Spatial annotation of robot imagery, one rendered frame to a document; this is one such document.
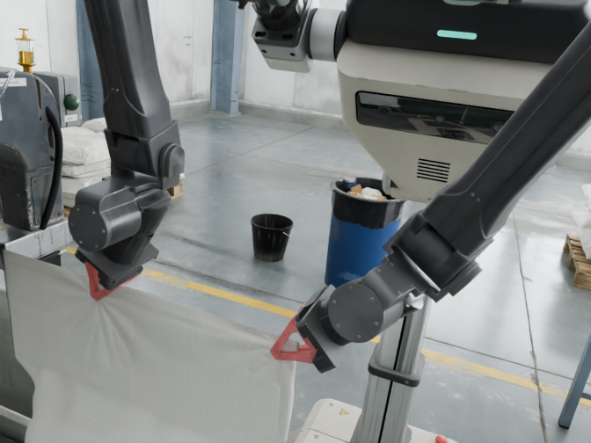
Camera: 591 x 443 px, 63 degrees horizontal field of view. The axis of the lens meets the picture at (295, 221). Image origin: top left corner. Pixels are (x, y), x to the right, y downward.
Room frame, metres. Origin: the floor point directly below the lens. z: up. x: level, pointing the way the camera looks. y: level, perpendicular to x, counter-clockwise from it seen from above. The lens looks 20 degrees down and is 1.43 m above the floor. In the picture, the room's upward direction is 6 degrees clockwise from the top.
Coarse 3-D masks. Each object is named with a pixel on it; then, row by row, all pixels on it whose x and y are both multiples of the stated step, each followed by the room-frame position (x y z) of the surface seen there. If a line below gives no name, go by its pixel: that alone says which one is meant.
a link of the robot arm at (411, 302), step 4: (408, 296) 0.45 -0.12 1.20; (412, 296) 0.45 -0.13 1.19; (420, 296) 0.47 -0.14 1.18; (404, 300) 0.43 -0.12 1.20; (408, 300) 0.44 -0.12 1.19; (412, 300) 0.45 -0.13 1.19; (416, 300) 0.45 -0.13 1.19; (420, 300) 0.47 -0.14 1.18; (404, 304) 0.43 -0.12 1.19; (408, 304) 0.43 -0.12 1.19; (412, 304) 0.45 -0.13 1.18; (416, 304) 0.46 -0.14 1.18; (420, 304) 0.46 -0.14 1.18; (404, 308) 0.43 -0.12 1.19; (408, 308) 0.45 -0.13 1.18; (412, 308) 0.45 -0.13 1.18; (416, 308) 0.45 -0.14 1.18; (420, 308) 0.46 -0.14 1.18; (404, 312) 0.45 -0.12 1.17; (408, 312) 0.45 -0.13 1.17; (412, 312) 0.46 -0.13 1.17; (400, 316) 0.46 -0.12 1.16; (404, 316) 0.46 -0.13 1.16
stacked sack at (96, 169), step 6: (102, 162) 3.38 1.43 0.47; (108, 162) 3.43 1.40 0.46; (66, 168) 3.17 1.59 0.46; (72, 168) 3.16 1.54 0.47; (78, 168) 3.19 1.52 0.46; (84, 168) 3.23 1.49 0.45; (90, 168) 3.27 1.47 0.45; (96, 168) 3.31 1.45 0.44; (102, 168) 3.36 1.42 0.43; (108, 168) 3.39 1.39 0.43; (66, 174) 3.16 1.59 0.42; (72, 174) 3.15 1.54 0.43; (78, 174) 3.17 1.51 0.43; (84, 174) 3.20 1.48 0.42; (90, 174) 3.26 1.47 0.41; (96, 174) 3.31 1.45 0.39
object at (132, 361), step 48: (48, 288) 0.65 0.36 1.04; (48, 336) 0.65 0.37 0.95; (96, 336) 0.62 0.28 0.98; (144, 336) 0.59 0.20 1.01; (192, 336) 0.56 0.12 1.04; (240, 336) 0.54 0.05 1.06; (48, 384) 0.64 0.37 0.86; (96, 384) 0.62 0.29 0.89; (144, 384) 0.59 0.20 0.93; (192, 384) 0.56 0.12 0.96; (240, 384) 0.53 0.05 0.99; (288, 384) 0.51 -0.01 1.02; (48, 432) 0.60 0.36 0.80; (96, 432) 0.58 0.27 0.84; (144, 432) 0.57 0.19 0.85; (192, 432) 0.55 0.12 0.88; (240, 432) 0.53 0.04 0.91
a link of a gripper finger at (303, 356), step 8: (312, 296) 0.54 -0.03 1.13; (304, 304) 0.52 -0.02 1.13; (312, 304) 0.50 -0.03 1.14; (296, 312) 0.50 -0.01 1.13; (304, 312) 0.50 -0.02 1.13; (296, 320) 0.49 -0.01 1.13; (288, 328) 0.49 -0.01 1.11; (280, 336) 0.51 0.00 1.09; (288, 336) 0.50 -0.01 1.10; (280, 344) 0.51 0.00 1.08; (312, 344) 0.48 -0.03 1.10; (272, 352) 0.52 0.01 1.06; (280, 352) 0.51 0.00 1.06; (288, 352) 0.51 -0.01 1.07; (296, 352) 0.50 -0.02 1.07; (304, 352) 0.50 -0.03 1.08; (312, 352) 0.48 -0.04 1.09; (296, 360) 0.50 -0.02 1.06; (304, 360) 0.49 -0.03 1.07
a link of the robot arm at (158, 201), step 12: (144, 192) 0.57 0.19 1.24; (156, 192) 0.59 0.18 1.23; (168, 192) 0.61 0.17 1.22; (144, 204) 0.55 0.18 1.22; (156, 204) 0.57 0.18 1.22; (168, 204) 0.59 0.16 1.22; (144, 216) 0.56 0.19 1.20; (156, 216) 0.57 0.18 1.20; (144, 228) 0.57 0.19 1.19; (156, 228) 0.59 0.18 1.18
